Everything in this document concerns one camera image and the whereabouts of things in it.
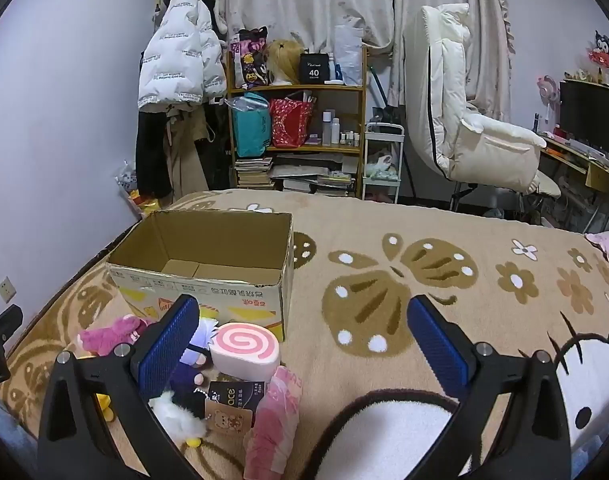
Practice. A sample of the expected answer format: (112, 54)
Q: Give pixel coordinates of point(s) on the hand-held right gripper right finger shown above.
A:
(438, 351)

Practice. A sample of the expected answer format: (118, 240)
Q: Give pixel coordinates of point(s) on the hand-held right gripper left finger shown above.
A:
(168, 347)

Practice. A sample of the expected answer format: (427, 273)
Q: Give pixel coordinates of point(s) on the pink plush bear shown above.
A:
(114, 332)

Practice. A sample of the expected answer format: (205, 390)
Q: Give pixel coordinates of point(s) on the black packet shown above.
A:
(232, 392)

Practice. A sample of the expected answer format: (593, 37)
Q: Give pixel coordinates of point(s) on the cardboard box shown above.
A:
(244, 300)

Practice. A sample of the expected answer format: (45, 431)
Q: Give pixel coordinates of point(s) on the purple-haired plush doll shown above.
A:
(200, 340)

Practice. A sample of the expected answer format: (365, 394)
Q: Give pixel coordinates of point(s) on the white fluffy plush toy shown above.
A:
(177, 417)

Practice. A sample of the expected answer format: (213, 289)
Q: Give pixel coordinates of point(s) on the pink swirl roll plush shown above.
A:
(244, 347)

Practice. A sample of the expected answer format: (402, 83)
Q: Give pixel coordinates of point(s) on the small yellow plush toy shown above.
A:
(106, 405)

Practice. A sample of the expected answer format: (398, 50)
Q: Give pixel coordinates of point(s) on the blue cloth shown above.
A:
(4, 435)

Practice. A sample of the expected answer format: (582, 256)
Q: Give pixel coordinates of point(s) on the brown bear paper tag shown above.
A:
(227, 422)

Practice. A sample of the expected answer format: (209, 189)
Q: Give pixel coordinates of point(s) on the pink tissue pack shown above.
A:
(277, 410)

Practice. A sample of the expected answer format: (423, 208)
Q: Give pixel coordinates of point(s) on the beige hanging trousers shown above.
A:
(187, 155)

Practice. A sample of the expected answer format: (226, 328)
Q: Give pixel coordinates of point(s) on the stack of books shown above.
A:
(254, 172)

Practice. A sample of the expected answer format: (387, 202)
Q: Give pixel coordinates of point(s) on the black hanging coat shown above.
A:
(152, 150)

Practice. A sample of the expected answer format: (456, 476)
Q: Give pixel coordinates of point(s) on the black hanging garment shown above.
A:
(219, 150)

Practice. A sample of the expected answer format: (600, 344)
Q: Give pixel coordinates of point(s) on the pile of magazines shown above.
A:
(314, 175)

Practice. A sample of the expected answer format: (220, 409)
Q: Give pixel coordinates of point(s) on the white trolley cart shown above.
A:
(383, 132)

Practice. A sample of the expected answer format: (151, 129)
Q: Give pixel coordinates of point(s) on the teal bag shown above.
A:
(252, 130)

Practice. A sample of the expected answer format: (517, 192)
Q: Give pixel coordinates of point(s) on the wooden desk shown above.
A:
(579, 160)

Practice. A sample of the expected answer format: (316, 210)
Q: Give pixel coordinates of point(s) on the white padded chair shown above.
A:
(449, 110)

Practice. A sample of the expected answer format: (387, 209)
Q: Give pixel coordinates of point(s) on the grey bottle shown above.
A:
(336, 131)

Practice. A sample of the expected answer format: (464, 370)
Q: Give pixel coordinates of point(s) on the tall white bottle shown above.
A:
(327, 127)

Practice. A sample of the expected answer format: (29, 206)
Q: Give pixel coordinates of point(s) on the red patterned bag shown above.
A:
(289, 122)

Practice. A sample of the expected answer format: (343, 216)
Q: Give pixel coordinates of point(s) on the black monitor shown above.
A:
(589, 115)

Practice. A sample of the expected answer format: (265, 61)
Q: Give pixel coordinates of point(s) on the pink desk fan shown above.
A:
(547, 87)

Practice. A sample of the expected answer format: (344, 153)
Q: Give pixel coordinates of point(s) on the white puffer jacket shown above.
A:
(179, 60)

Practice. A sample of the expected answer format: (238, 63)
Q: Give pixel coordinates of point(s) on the wooden shelf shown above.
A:
(304, 88)

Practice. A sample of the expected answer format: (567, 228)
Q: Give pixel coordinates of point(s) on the black patterned tote bag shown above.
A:
(252, 60)

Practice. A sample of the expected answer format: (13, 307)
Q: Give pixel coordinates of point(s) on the black cosmetic box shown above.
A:
(314, 70)

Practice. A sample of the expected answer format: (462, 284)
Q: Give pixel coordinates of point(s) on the white paper bag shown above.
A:
(348, 55)

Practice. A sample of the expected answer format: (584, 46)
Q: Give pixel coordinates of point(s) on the blonde wig head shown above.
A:
(284, 60)

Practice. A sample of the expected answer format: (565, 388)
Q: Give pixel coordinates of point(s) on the black and red plush toy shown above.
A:
(604, 50)

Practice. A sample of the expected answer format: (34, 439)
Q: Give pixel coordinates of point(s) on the white wall socket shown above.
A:
(5, 289)

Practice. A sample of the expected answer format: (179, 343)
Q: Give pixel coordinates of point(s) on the bag of toys by wall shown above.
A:
(134, 190)

